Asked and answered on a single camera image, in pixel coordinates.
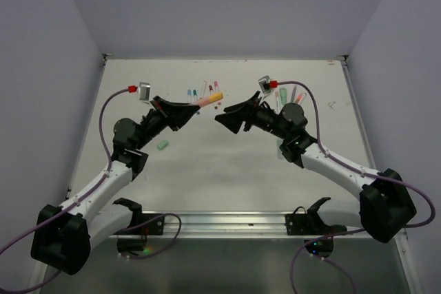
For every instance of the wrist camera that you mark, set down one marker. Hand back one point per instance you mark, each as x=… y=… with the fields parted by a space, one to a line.
x=144 y=92
x=264 y=84

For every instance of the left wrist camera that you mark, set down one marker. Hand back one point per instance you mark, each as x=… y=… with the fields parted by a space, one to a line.
x=144 y=92

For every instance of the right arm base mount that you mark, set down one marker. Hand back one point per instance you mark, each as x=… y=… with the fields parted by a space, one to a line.
x=308 y=222

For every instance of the aluminium rail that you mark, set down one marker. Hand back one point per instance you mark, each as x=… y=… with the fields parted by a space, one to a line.
x=229 y=225

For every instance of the purple grey marker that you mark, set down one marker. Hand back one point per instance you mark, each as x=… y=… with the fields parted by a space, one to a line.
x=294 y=94

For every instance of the small green highlighter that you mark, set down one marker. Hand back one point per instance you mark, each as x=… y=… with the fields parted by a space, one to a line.
x=283 y=95

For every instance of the orange pink highlighter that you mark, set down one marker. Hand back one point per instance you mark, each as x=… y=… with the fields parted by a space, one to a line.
x=213 y=98

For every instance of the salmon cap marker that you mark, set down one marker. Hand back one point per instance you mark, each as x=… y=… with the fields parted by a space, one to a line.
x=277 y=98

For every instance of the red cap marker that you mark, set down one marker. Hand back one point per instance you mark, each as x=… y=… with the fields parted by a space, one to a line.
x=299 y=98

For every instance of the orange cap marker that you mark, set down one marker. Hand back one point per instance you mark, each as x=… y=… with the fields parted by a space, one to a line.
x=203 y=89

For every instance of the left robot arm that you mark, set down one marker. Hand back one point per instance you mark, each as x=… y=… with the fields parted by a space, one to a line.
x=67 y=233

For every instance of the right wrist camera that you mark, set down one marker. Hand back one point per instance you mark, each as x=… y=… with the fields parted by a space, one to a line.
x=264 y=84

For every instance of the brown cap marker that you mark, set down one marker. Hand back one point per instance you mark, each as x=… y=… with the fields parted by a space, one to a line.
x=211 y=90

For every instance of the green highlighter cap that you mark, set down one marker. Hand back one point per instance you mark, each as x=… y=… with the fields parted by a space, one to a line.
x=163 y=144

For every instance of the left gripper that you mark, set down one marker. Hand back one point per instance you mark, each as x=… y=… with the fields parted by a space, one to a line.
x=178 y=114

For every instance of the black cap marker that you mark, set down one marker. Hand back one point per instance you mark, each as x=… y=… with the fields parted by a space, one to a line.
x=303 y=98

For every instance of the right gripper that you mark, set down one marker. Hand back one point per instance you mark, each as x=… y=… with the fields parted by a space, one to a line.
x=247 y=111

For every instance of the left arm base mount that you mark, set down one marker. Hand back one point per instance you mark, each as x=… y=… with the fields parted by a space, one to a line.
x=130 y=255

